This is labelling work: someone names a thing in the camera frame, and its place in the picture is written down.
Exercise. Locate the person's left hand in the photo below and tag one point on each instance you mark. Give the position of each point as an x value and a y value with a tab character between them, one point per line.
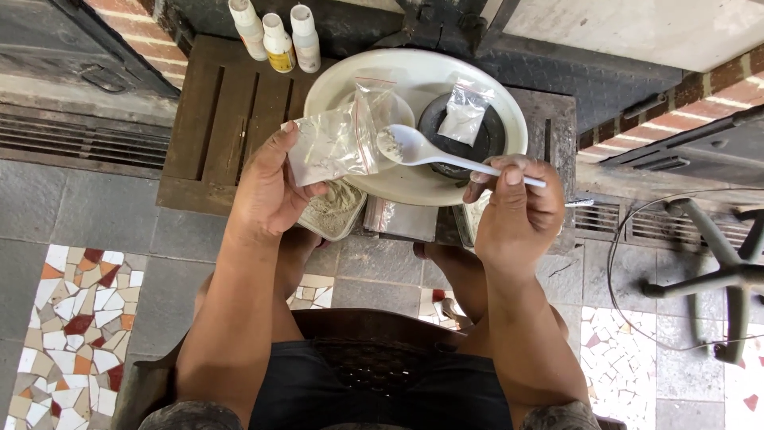
267	190

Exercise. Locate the person's right hand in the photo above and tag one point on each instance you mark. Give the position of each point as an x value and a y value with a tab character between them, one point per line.
520	221

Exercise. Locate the clear zip bag with powder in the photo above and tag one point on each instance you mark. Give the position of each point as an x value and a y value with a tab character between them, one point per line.
340	138

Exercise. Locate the white plastic spoon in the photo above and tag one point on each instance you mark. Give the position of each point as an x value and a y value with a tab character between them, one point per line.
430	154

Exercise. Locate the plastic container of pale powder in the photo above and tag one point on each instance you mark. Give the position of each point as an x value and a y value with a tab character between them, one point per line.
474	218

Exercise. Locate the plastic container of grey powder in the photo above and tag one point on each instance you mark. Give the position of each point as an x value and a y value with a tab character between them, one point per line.
333	212

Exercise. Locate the dark wooden slatted table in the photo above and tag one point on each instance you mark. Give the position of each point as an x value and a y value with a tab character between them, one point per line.
233	125

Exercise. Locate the black round scale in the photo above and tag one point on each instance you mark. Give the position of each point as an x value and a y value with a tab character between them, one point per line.
471	146

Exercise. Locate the stack of empty zip bags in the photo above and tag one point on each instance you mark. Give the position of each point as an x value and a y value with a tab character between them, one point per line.
401	220

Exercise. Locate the small sealed powder bag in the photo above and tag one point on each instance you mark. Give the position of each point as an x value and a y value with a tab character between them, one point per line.
465	113

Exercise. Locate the white bottle with yellow label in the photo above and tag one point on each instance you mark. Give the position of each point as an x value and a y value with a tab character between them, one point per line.
279	43

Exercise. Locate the large white plastic basin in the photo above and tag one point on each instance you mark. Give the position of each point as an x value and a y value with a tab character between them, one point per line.
418	107

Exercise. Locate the white squeeze bottle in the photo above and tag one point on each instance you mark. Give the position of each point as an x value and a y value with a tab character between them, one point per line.
305	39
249	28

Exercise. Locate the metal floor drain grate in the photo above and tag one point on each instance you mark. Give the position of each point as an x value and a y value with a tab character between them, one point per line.
83	140

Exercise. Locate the grey swivel chair base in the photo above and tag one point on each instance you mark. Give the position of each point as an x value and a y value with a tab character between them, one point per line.
716	275

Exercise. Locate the person's black shorts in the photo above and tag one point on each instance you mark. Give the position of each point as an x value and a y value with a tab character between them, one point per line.
379	388

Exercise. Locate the dark metal door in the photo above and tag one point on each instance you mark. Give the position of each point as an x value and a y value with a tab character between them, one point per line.
89	48

